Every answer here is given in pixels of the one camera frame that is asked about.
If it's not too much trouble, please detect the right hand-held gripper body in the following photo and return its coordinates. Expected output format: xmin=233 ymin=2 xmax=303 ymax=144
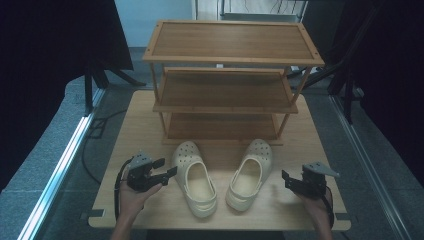
xmin=300 ymin=161 xmax=341 ymax=202

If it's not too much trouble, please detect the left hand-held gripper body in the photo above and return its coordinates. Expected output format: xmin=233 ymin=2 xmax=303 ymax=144
xmin=126 ymin=150 xmax=163 ymax=193

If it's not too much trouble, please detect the cream clog with curved strap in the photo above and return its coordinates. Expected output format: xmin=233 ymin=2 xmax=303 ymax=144
xmin=171 ymin=140 xmax=218 ymax=219

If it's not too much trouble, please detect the cream clog with straight strap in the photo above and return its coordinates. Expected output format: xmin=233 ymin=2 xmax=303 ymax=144
xmin=225 ymin=138 xmax=274 ymax=213

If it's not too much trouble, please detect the wooden three-tier shoe rack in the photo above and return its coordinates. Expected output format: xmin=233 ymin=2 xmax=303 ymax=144
xmin=142 ymin=19 xmax=326 ymax=147

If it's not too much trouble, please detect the person's right hand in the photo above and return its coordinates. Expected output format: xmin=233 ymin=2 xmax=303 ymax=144
xmin=295 ymin=187 xmax=334 ymax=224

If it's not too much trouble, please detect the person's left hand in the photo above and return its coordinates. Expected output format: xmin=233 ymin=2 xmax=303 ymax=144
xmin=118 ymin=172 xmax=164 ymax=221

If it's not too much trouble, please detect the black tripod stand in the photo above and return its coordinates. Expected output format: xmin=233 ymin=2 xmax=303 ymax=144
xmin=83 ymin=59 xmax=147 ymax=117
xmin=299 ymin=49 xmax=368 ymax=125

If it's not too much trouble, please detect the black curtain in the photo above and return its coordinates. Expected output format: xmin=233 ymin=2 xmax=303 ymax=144
xmin=0 ymin=0 xmax=135 ymax=193
xmin=301 ymin=0 xmax=424 ymax=188

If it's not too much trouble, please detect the right hand-held gripper black cable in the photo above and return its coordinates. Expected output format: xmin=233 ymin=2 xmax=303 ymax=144
xmin=321 ymin=185 xmax=336 ymax=230

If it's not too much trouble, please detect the hand-held gripper black cable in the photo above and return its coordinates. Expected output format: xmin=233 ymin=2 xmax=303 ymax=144
xmin=113 ymin=156 xmax=135 ymax=222
xmin=321 ymin=185 xmax=336 ymax=230

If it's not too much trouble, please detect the left hand-held gripper black cable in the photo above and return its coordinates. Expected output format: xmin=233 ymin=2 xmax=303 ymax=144
xmin=113 ymin=156 xmax=135 ymax=222

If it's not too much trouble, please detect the black floor cable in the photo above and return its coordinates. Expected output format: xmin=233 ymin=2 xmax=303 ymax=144
xmin=81 ymin=109 xmax=128 ymax=185

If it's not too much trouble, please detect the metal floor rail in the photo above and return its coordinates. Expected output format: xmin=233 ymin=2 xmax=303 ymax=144
xmin=328 ymin=94 xmax=414 ymax=240
xmin=17 ymin=87 xmax=108 ymax=240

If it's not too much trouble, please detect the metal frame stand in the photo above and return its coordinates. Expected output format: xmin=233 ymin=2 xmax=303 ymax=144
xmin=192 ymin=0 xmax=308 ymax=24

